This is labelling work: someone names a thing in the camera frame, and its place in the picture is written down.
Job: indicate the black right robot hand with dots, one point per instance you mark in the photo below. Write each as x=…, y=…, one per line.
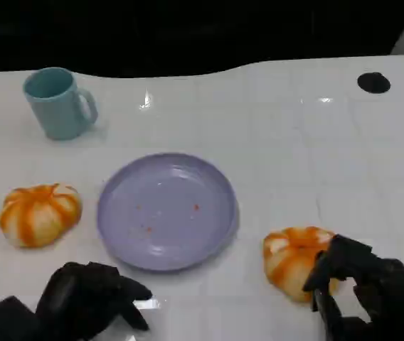
x=387, y=284

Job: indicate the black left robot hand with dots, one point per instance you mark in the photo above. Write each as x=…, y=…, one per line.
x=77, y=298

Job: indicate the orange and white bread roll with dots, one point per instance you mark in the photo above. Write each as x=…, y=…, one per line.
x=40, y=216
x=291, y=263

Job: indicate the lilac plate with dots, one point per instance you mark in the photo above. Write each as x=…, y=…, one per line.
x=168, y=213

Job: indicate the pale green mug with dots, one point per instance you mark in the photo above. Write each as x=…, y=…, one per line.
x=58, y=110

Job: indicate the black round table grommet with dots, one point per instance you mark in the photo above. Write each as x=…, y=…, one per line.
x=373, y=82

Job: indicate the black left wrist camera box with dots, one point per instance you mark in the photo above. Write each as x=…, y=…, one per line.
x=8, y=319

